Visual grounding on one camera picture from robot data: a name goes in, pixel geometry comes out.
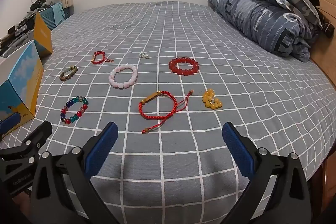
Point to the grey checked bedsheet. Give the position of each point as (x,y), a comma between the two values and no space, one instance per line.
(183,16)

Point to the yellow box lid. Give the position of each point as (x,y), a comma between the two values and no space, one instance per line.
(43,32)

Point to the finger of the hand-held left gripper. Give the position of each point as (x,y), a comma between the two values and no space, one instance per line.
(36,137)
(9,123)

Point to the blue printed folded quilt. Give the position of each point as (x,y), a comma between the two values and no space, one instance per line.
(249,16)

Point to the blue and yellow box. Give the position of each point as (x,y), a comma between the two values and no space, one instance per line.
(23,82)

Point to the white pearl beads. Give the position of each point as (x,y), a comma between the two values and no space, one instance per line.
(144,56)

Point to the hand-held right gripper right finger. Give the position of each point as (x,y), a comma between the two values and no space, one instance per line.
(236,150)

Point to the black camera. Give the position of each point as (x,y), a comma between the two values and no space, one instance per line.
(39,3)

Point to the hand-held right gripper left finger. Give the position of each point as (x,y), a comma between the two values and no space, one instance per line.
(103,146)

